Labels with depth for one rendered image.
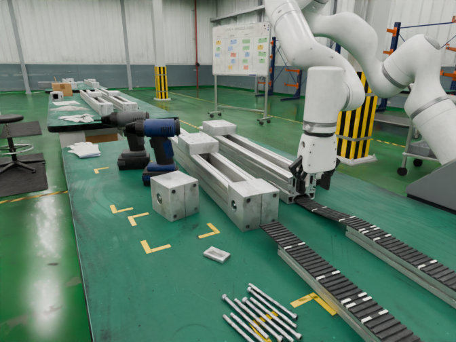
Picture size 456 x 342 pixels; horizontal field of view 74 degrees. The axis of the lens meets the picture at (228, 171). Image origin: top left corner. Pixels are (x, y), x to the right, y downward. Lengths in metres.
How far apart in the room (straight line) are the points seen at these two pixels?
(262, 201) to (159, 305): 0.33
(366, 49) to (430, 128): 0.32
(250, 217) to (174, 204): 0.20
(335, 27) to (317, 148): 0.48
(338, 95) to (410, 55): 0.42
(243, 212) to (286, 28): 0.51
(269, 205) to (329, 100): 0.29
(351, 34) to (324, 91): 0.41
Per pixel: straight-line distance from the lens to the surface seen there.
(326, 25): 1.16
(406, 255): 0.71
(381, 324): 0.54
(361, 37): 1.15
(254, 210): 0.73
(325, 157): 0.83
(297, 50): 0.87
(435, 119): 1.13
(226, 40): 6.97
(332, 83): 0.78
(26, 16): 15.68
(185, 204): 0.81
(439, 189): 1.07
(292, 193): 0.90
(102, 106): 2.55
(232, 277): 0.61
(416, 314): 0.63
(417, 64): 1.16
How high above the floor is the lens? 1.16
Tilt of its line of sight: 19 degrees down
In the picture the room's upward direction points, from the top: straight up
